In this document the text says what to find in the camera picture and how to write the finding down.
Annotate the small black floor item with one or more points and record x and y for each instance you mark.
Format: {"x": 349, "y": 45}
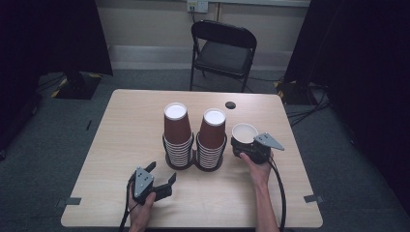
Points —
{"x": 88, "y": 125}

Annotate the stack of brown paper cups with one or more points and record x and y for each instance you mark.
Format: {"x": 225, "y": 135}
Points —
{"x": 176, "y": 129}
{"x": 212, "y": 132}

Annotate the stack of brown-white rings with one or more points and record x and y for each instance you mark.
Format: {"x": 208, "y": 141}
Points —
{"x": 209, "y": 169}

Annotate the dark curtain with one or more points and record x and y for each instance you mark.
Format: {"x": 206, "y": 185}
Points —
{"x": 354, "y": 80}
{"x": 48, "y": 38}

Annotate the grey tape strip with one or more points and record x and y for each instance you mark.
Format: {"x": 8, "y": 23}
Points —
{"x": 69, "y": 201}
{"x": 312, "y": 198}

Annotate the white wall outlet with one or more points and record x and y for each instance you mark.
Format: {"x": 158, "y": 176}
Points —
{"x": 197, "y": 5}

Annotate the black folding chair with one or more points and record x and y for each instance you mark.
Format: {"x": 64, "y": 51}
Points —
{"x": 222, "y": 58}

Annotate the single brown paper cup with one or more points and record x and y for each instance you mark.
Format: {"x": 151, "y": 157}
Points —
{"x": 244, "y": 132}

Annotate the black stand base striped tape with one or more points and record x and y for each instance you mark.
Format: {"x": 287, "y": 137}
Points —
{"x": 291, "y": 93}
{"x": 77, "y": 87}

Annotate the person's right hand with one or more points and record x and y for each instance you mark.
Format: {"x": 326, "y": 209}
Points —
{"x": 259, "y": 172}

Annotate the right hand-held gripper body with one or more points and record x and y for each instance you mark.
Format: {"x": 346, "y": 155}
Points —
{"x": 259, "y": 151}

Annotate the person's left hand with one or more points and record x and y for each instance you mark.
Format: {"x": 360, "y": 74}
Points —
{"x": 141, "y": 214}

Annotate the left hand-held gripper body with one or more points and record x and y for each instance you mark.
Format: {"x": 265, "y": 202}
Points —
{"x": 143, "y": 185}

